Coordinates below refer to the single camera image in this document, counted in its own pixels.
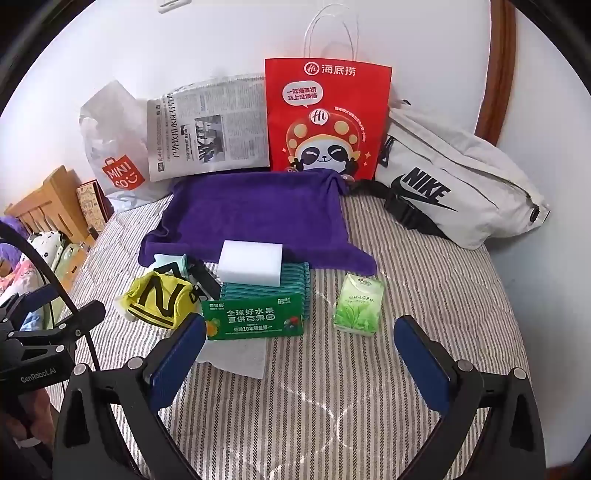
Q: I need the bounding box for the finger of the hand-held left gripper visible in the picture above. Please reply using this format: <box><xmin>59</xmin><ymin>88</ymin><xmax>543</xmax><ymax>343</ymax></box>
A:
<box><xmin>17</xmin><ymin>299</ymin><xmax>107</xmax><ymax>345</ymax></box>
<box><xmin>0</xmin><ymin>282</ymin><xmax>54</xmax><ymax>324</ymax></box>

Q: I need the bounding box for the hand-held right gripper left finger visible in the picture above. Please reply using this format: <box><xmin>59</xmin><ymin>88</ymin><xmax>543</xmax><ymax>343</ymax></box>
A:
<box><xmin>54</xmin><ymin>314</ymin><xmax>208</xmax><ymax>480</ymax></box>

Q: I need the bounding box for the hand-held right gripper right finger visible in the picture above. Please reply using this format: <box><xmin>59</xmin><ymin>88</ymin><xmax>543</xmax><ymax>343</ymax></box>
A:
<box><xmin>393</xmin><ymin>315</ymin><xmax>548</xmax><ymax>480</ymax></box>

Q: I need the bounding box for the white tissue paper sheet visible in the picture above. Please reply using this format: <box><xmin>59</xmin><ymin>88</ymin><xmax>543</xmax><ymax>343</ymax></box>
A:
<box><xmin>198</xmin><ymin>339</ymin><xmax>269</xmax><ymax>379</ymax></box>

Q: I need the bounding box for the green printed wipe packet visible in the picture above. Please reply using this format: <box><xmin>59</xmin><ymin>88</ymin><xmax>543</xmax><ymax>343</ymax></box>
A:
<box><xmin>202</xmin><ymin>295</ymin><xmax>306</xmax><ymax>341</ymax></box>

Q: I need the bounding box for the black strap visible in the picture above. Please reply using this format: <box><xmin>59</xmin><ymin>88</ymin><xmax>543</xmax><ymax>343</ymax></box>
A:
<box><xmin>187</xmin><ymin>258</ymin><xmax>222</xmax><ymax>301</ymax></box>

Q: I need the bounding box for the light green tissue pack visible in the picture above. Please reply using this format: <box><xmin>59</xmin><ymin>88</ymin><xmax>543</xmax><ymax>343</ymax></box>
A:
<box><xmin>333</xmin><ymin>272</ymin><xmax>385</xmax><ymax>332</ymax></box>

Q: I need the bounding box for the white sponge block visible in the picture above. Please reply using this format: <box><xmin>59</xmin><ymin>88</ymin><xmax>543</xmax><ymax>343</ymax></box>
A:
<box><xmin>217</xmin><ymin>240</ymin><xmax>284</xmax><ymax>283</ymax></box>

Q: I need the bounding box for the purple towel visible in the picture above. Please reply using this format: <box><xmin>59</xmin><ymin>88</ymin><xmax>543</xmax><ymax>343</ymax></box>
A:
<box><xmin>139</xmin><ymin>168</ymin><xmax>378</xmax><ymax>283</ymax></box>

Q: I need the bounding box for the printed white quilt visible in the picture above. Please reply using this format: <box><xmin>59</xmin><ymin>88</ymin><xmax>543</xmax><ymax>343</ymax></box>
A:
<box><xmin>0</xmin><ymin>231</ymin><xmax>88</xmax><ymax>328</ymax></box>

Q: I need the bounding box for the yellow black printed cloth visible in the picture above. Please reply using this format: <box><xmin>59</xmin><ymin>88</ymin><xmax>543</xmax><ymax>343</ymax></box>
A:
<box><xmin>115</xmin><ymin>272</ymin><xmax>204</xmax><ymax>328</ymax></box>

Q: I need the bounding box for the light teal cloth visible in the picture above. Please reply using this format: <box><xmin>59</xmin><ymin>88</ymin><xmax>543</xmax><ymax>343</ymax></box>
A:
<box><xmin>152</xmin><ymin>253</ymin><xmax>190</xmax><ymax>278</ymax></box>

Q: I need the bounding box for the wooden headboard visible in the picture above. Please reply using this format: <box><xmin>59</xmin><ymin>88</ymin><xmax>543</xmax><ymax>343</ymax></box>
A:
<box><xmin>4</xmin><ymin>166</ymin><xmax>98</xmax><ymax>245</ymax></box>

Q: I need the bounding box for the patterned box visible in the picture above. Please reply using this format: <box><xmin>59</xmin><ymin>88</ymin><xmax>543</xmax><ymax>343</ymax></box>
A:
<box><xmin>76</xmin><ymin>180</ymin><xmax>114</xmax><ymax>234</ymax></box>

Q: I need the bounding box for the white plastic shopping bag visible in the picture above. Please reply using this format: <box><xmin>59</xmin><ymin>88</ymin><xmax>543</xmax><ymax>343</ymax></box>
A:
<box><xmin>79</xmin><ymin>80</ymin><xmax>171</xmax><ymax>213</ymax></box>

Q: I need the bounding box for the white waist bag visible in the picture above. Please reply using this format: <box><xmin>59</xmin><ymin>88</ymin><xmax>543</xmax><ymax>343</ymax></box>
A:
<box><xmin>351</xmin><ymin>99</ymin><xmax>551</xmax><ymax>250</ymax></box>

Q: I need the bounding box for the newspaper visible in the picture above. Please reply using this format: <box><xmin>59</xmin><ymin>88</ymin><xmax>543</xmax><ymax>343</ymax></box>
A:
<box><xmin>147</xmin><ymin>74</ymin><xmax>271</xmax><ymax>182</ymax></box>

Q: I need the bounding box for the red panda paper bag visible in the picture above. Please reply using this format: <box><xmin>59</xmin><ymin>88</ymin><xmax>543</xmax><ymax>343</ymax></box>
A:
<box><xmin>264</xmin><ymin>4</ymin><xmax>393</xmax><ymax>182</ymax></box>

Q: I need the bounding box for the black cable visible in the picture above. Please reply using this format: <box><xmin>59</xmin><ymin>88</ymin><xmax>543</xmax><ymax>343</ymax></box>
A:
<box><xmin>0</xmin><ymin>222</ymin><xmax>102</xmax><ymax>372</ymax></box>

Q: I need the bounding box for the wooden door frame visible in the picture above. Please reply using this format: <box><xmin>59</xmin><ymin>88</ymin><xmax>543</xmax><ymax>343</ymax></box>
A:
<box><xmin>478</xmin><ymin>0</ymin><xmax>517</xmax><ymax>144</ymax></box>

